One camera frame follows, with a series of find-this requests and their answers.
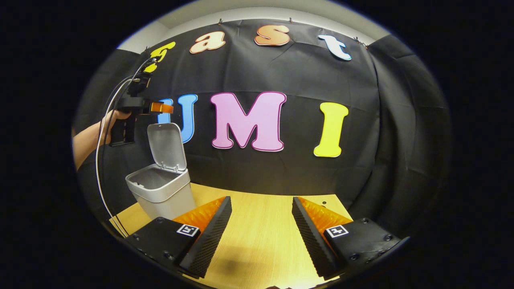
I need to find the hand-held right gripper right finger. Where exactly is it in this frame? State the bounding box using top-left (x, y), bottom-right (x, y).
top-left (292, 196), bottom-right (403, 281)

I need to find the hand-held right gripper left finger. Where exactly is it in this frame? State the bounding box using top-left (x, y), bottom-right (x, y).
top-left (124, 196), bottom-right (233, 279)

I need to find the white desktop garbage bin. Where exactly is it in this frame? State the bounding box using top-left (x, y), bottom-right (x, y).
top-left (125, 122), bottom-right (197, 221)

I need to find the wooden desktop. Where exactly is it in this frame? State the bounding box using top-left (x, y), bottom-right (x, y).
top-left (108, 183), bottom-right (354, 289)

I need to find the black backdrop cloth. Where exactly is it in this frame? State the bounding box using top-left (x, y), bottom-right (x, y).
top-left (74, 18), bottom-right (452, 237)

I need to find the black cable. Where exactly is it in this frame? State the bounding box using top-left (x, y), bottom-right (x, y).
top-left (102, 56), bottom-right (158, 237)

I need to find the white cable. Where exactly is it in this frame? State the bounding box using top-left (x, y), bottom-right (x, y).
top-left (96, 76), bottom-right (139, 238)

